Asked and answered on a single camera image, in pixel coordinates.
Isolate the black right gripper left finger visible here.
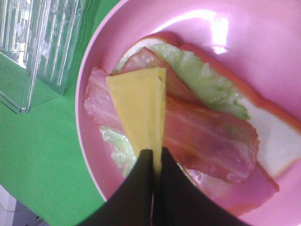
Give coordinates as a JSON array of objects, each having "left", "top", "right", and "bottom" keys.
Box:
[{"left": 79, "top": 150, "right": 153, "bottom": 226}]

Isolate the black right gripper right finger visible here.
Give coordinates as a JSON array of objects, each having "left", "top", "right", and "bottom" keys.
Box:
[{"left": 153, "top": 147, "right": 248, "bottom": 226}]

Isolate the green lettuce leaf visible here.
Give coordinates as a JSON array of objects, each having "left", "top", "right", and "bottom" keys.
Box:
[{"left": 103, "top": 43, "right": 258, "bottom": 183}]

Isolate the yellow cheese slice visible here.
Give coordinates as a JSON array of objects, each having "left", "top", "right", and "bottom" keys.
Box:
[{"left": 106, "top": 67, "right": 166, "bottom": 178}]

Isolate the bread slice from box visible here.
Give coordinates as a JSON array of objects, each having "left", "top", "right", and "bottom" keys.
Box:
[{"left": 117, "top": 31, "right": 301, "bottom": 217}]

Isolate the green tablecloth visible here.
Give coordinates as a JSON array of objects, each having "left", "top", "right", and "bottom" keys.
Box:
[{"left": 0, "top": 0, "right": 117, "bottom": 226}]

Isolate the pink round plate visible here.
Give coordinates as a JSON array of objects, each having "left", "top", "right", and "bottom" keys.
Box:
[{"left": 75, "top": 0, "right": 301, "bottom": 226}]

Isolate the clear plastic box left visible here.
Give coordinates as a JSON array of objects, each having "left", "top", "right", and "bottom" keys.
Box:
[{"left": 0, "top": 0, "right": 89, "bottom": 113}]

